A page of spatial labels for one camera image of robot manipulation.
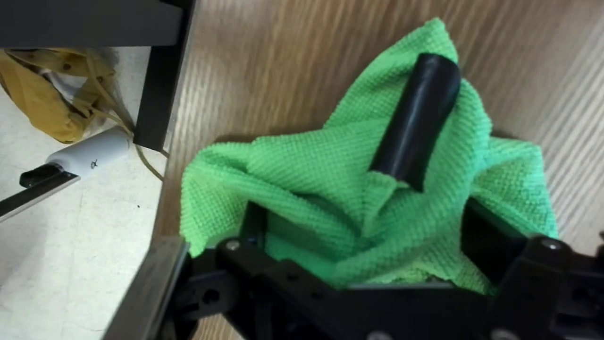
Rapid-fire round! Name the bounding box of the yellow crumpled bag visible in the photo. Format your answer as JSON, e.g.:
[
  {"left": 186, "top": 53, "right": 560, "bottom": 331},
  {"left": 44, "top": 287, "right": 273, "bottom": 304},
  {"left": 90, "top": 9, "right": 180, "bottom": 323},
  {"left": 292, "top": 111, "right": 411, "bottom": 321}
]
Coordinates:
[{"left": 0, "top": 47, "right": 122, "bottom": 145}]

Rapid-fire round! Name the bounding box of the green towel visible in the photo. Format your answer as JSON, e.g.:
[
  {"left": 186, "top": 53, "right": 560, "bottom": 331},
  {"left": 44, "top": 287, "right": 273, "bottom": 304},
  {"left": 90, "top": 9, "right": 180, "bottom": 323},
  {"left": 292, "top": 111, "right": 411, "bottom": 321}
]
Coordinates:
[{"left": 178, "top": 15, "right": 560, "bottom": 297}]

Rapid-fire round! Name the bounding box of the white handled black tool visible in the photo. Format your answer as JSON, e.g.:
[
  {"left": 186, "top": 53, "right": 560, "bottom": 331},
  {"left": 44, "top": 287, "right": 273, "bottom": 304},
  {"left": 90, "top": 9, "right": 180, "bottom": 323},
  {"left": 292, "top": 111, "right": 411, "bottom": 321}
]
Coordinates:
[{"left": 0, "top": 125, "right": 135, "bottom": 223}]

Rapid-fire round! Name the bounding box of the black cylinder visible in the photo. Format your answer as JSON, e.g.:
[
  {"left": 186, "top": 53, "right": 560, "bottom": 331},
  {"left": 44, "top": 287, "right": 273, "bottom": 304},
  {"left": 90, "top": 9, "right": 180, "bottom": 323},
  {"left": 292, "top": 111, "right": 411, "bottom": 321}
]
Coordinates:
[{"left": 369, "top": 51, "right": 463, "bottom": 193}]

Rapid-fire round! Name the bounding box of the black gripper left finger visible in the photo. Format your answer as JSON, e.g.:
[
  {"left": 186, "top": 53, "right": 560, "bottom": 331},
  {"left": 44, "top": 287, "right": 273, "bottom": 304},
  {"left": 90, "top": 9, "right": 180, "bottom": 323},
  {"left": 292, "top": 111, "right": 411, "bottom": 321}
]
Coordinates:
[{"left": 239, "top": 198, "right": 269, "bottom": 251}]

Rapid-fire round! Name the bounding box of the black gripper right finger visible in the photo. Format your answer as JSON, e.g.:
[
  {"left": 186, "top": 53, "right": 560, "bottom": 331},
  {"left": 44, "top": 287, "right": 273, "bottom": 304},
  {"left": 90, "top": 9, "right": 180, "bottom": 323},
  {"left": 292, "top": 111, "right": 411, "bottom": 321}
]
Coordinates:
[{"left": 458, "top": 195, "right": 531, "bottom": 287}]

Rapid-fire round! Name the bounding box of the thin yellow cord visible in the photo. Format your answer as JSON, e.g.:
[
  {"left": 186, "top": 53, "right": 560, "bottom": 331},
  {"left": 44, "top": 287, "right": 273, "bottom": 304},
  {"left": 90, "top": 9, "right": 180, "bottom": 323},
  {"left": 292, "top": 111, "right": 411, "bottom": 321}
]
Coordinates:
[{"left": 78, "top": 60, "right": 171, "bottom": 185}]

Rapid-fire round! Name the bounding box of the black metal table frame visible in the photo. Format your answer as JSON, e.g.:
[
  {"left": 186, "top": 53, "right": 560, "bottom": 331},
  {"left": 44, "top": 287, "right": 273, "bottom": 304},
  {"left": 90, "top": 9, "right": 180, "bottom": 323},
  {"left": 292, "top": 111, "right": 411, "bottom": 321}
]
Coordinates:
[{"left": 0, "top": 0, "right": 195, "bottom": 153}]

